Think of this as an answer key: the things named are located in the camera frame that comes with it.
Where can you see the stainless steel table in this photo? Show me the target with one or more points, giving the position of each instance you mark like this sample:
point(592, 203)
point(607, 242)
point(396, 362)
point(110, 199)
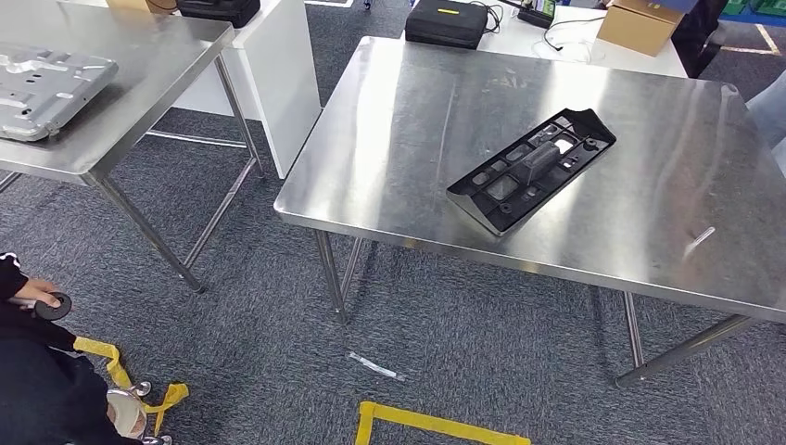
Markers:
point(153, 73)

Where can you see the white paper strip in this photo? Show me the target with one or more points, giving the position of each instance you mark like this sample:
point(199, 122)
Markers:
point(376, 367)

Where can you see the yellow floor tape square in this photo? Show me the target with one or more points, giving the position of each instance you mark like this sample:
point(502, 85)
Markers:
point(430, 424)

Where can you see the long black plastic part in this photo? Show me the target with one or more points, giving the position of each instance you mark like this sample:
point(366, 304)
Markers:
point(528, 196)

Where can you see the green plastic crate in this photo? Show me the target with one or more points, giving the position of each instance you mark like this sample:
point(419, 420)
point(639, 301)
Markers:
point(755, 6)

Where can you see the white floor tape mark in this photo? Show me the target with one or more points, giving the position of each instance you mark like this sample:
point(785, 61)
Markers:
point(328, 3)

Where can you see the grey metal part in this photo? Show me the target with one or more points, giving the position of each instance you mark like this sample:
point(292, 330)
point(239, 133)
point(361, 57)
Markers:
point(43, 92)

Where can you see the blue box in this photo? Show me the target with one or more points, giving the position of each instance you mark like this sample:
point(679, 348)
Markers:
point(672, 5)

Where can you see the person's right hand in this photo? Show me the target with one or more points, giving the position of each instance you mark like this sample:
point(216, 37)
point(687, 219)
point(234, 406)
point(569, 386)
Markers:
point(40, 290)

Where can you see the black radio with antennas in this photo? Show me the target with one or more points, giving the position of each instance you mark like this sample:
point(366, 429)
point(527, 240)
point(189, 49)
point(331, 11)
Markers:
point(535, 15)

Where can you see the chrome stool base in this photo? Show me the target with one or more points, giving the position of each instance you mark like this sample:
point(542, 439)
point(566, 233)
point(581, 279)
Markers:
point(141, 390)

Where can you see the yellow floor tape mark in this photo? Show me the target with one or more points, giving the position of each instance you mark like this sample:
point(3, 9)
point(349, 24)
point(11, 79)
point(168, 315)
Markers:
point(116, 365)

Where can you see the black round object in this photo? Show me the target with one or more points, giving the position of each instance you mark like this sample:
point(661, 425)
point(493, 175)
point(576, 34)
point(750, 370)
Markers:
point(55, 310)

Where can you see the white tape strip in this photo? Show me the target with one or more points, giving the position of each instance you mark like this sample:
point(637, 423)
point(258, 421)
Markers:
point(699, 241)

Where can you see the black carrying case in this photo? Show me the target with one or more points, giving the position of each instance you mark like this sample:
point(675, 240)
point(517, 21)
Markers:
point(218, 11)

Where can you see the stainless steel workbench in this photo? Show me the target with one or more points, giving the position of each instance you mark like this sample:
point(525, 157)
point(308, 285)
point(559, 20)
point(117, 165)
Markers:
point(399, 153)

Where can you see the black case with yellow label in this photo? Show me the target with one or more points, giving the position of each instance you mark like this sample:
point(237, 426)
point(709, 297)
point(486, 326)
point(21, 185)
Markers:
point(445, 24)

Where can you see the cardboard box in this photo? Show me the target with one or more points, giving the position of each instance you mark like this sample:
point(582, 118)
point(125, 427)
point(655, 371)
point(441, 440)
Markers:
point(635, 31)
point(132, 5)

